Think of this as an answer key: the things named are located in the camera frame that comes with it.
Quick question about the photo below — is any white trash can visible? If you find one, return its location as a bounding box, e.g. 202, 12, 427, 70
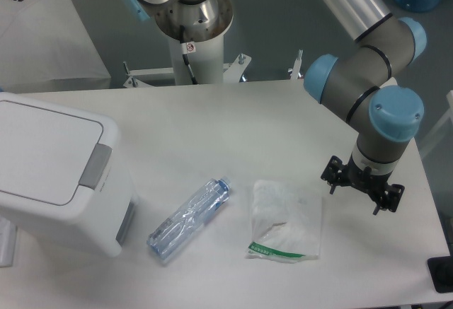
1, 92, 138, 257

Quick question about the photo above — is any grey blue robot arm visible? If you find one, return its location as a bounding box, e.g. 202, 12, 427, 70
123, 0, 427, 212

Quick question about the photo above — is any black device at edge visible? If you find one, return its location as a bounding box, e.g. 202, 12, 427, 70
427, 256, 452, 293

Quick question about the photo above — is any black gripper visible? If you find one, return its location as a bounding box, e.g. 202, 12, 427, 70
321, 156, 405, 216

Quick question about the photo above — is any black cable on pedestal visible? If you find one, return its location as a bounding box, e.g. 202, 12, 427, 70
178, 24, 197, 85

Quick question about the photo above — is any white cardboard box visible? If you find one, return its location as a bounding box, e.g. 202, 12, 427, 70
1, 0, 110, 92

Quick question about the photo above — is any white trash can lid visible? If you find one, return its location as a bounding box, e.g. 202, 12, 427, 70
1, 93, 119, 206

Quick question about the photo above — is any crushed clear plastic bottle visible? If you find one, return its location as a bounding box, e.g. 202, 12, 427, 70
147, 177, 231, 262

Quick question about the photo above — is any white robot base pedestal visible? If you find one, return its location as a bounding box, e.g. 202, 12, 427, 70
154, 0, 234, 86

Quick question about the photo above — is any white metal stand frame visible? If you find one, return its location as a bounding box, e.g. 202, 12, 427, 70
122, 49, 304, 88

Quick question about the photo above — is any white plastic packet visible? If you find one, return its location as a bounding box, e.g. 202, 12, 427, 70
247, 180, 322, 263

